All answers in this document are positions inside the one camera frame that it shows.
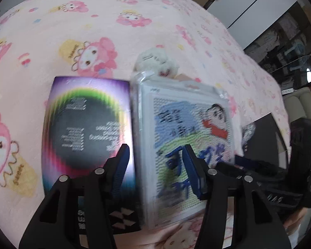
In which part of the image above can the black cardboard box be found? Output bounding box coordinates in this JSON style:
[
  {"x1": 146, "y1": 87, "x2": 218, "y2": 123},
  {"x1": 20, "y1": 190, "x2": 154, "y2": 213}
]
[{"x1": 242, "y1": 113, "x2": 288, "y2": 167}]

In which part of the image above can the rainbow screen protector box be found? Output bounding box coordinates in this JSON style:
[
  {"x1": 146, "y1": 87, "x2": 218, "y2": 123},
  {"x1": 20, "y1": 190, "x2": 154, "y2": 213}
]
[{"x1": 41, "y1": 76, "x2": 142, "y2": 235}]

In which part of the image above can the white cabinet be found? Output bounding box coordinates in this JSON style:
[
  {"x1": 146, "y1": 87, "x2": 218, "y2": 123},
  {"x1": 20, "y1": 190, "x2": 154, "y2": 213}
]
[{"x1": 207, "y1": 0, "x2": 298, "y2": 49}]

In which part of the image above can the round glass table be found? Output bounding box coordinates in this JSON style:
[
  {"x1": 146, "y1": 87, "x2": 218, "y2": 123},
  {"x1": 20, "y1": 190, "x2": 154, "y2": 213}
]
[{"x1": 260, "y1": 56, "x2": 311, "y2": 90}]

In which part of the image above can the pink printed blanket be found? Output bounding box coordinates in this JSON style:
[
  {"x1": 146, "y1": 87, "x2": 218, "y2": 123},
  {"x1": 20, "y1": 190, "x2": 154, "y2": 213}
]
[{"x1": 0, "y1": 0, "x2": 291, "y2": 249}]

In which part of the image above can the grey sofa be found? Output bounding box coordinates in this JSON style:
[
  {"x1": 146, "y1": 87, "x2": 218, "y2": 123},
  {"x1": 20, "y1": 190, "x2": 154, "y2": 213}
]
[{"x1": 283, "y1": 86, "x2": 311, "y2": 125}]

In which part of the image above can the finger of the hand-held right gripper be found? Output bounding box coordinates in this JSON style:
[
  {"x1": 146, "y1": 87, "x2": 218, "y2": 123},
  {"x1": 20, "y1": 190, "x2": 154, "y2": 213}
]
[{"x1": 218, "y1": 157, "x2": 289, "y2": 186}]

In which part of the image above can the person's right hand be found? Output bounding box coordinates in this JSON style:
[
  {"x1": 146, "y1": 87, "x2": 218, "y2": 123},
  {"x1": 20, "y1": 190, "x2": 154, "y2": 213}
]
[{"x1": 282, "y1": 207, "x2": 310, "y2": 239}]

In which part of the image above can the dark glass cabinet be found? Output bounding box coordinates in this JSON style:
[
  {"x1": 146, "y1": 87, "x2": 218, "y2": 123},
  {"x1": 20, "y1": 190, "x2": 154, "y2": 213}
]
[{"x1": 245, "y1": 1, "x2": 311, "y2": 69}]

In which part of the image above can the cartoon bead art package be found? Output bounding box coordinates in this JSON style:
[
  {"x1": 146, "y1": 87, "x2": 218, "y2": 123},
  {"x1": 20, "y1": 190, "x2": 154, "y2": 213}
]
[{"x1": 131, "y1": 70, "x2": 236, "y2": 230}]

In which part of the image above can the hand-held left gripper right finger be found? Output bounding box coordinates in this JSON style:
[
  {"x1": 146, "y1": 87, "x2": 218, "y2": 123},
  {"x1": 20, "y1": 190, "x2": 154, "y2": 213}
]
[{"x1": 184, "y1": 144, "x2": 292, "y2": 249}]

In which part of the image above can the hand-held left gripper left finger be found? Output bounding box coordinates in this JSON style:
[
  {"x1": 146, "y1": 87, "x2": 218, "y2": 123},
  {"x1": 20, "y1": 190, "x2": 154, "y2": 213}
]
[{"x1": 19, "y1": 143, "x2": 130, "y2": 249}]

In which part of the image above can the white plush toy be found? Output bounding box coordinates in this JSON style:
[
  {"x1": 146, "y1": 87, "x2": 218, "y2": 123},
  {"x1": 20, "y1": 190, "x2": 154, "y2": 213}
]
[{"x1": 134, "y1": 47, "x2": 179, "y2": 78}]

